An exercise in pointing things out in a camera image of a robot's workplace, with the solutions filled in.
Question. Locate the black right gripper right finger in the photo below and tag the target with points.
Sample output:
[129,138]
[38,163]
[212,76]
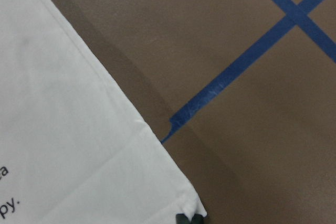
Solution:
[198,219]

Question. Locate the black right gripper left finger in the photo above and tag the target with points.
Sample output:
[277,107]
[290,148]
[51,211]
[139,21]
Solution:
[181,219]

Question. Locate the white long-sleeve printed shirt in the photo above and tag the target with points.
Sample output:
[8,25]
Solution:
[74,149]

